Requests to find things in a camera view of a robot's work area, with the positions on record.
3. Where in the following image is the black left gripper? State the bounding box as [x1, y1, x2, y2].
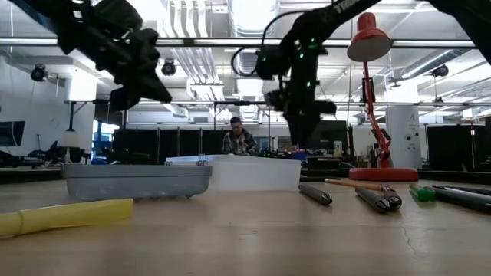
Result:
[91, 37, 173, 113]

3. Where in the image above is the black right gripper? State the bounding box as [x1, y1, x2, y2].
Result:
[282, 41, 338, 149]

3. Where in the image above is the orange wooden pencil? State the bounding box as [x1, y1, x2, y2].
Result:
[324, 178, 386, 192]

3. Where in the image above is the grey plastic box lid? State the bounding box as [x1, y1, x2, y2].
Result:
[63, 160, 213, 201]

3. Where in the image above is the dark purple pen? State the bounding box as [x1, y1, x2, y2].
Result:
[381, 185, 403, 211]

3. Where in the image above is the translucent plastic supply box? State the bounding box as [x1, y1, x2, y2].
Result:
[165, 154, 302, 192]

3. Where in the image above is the black computer monitor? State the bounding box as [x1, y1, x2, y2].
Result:
[306, 120, 349, 154]

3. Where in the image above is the black partition screen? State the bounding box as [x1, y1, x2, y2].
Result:
[426, 124, 487, 173]
[112, 128, 231, 166]

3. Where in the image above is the person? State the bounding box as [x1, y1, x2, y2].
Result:
[222, 116, 259, 156]

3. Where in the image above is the black pen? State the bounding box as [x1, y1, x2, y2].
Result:
[298, 183, 334, 206]
[354, 186, 390, 214]
[432, 184, 491, 196]

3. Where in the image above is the grey horizontal overhead beam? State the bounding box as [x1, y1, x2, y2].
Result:
[0, 37, 477, 49]

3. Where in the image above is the white shade table lamp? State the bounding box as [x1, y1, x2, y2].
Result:
[57, 129, 81, 164]

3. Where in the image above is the white round pillar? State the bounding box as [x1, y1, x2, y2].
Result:
[385, 105, 423, 169]

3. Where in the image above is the red desk lamp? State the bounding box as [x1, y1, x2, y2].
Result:
[347, 11, 420, 182]

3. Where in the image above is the yellow highlighter marker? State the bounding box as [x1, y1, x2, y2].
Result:
[0, 198, 134, 238]

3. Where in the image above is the green marker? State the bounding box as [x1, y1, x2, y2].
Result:
[408, 182, 437, 203]

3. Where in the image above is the dark grey pen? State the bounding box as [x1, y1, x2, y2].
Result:
[424, 186, 491, 214]

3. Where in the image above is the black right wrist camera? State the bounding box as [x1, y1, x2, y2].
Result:
[263, 79, 287, 112]

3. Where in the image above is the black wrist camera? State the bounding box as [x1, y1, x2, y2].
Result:
[126, 28, 161, 54]
[263, 79, 287, 112]

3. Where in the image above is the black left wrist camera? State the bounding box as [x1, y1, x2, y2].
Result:
[126, 28, 161, 54]

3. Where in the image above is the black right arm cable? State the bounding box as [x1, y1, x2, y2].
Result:
[231, 9, 304, 77]

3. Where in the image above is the black wall monitor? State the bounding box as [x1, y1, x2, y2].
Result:
[0, 120, 26, 148]

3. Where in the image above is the black aluminium table frame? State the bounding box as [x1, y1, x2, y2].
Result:
[0, 167, 491, 186]

